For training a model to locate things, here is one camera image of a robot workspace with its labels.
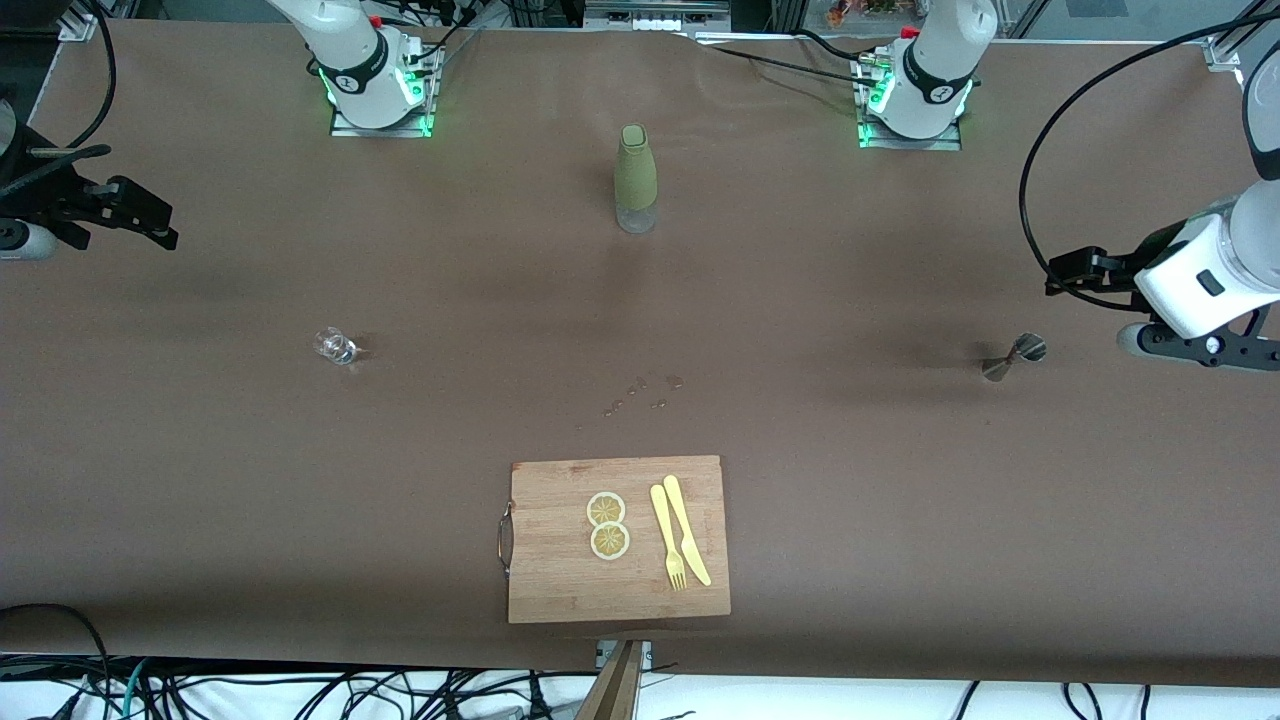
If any teal cable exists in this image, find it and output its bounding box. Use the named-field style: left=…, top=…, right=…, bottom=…
left=118, top=658, right=153, bottom=720

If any brown table cover sheet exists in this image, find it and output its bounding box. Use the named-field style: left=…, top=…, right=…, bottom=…
left=0, top=18, right=1280, bottom=689

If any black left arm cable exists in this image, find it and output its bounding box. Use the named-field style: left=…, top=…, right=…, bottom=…
left=1019, top=10, right=1280, bottom=311

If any green sleeved glass bottle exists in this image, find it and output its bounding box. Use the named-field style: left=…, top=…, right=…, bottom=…
left=614, top=124, right=660, bottom=235

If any steel jigger measuring cup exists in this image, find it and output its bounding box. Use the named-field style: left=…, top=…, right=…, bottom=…
left=980, top=333, right=1048, bottom=383

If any yellow plastic knife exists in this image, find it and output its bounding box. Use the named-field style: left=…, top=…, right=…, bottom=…
left=663, top=475, right=713, bottom=587

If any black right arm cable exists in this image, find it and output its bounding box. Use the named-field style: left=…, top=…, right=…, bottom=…
left=55, top=0, right=121, bottom=153

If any yellow plastic fork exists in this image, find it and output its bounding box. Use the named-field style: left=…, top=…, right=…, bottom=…
left=650, top=484, right=689, bottom=592

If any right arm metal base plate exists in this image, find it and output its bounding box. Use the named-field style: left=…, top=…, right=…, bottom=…
left=328, top=42, right=442, bottom=139

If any wooden post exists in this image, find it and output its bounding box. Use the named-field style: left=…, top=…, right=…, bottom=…
left=575, top=641, right=646, bottom=720

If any black floor cable loop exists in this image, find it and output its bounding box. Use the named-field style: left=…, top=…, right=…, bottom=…
left=0, top=602, right=113, bottom=720

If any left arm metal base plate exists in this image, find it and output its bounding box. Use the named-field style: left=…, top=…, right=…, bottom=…
left=855, top=50, right=966, bottom=152

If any wooden cutting board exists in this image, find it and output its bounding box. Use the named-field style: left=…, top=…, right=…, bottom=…
left=497, top=455, right=732, bottom=625

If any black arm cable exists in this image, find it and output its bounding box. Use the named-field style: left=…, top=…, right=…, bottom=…
left=55, top=0, right=121, bottom=153
left=1019, top=10, right=1280, bottom=311

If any black power cable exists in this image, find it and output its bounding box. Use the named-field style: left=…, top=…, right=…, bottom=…
left=690, top=30, right=881, bottom=86

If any white power strip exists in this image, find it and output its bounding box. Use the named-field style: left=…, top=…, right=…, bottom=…
left=585, top=8, right=732, bottom=34

